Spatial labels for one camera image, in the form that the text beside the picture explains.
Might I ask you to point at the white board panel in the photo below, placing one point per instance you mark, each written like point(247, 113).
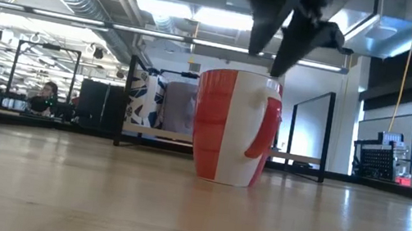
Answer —
point(378, 124)

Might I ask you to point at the person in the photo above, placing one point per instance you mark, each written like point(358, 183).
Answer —
point(42, 100)

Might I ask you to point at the dark cabinet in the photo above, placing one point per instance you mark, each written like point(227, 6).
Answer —
point(97, 106)

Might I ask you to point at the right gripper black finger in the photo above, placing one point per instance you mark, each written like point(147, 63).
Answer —
point(268, 22)
point(304, 44)

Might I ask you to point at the long horizontal light bar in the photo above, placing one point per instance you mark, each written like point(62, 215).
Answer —
point(68, 17)

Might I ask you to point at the blue patterned white mug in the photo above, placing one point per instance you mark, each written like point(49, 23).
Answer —
point(144, 101)

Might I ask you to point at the red and white mug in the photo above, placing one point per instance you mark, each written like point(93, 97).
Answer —
point(227, 135)

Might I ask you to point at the grey mug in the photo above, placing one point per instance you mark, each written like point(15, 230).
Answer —
point(180, 109)

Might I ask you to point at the bright ceiling light panel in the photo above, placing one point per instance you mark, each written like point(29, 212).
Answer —
point(189, 12)

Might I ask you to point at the silver box ventilation duct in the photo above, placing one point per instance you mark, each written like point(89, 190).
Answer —
point(410, 31)

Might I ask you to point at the black pegboard crate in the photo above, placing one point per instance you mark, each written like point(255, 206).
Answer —
point(377, 161)

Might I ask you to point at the red container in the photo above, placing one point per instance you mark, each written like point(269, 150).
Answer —
point(403, 181)

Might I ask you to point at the black frame wooden shelf rack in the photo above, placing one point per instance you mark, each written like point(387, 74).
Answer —
point(153, 132)

